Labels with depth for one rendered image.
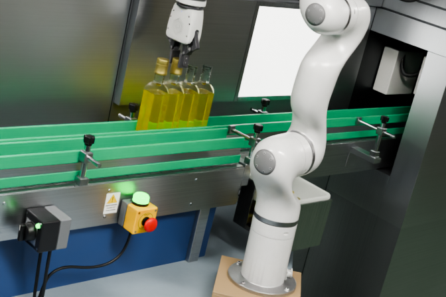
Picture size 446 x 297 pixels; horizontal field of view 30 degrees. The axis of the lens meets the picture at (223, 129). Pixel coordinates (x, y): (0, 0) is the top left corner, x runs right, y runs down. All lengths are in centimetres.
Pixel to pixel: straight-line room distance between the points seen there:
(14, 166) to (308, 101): 72
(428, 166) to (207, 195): 105
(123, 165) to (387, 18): 138
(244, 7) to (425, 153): 91
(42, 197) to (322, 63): 75
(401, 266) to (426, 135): 55
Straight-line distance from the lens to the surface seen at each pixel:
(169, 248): 243
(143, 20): 239
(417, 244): 336
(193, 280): 240
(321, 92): 207
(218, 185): 242
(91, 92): 240
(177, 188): 231
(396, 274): 334
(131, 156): 218
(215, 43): 260
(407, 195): 316
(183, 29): 230
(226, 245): 266
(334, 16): 197
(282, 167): 206
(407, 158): 315
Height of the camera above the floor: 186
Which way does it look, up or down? 17 degrees down
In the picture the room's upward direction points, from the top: 13 degrees clockwise
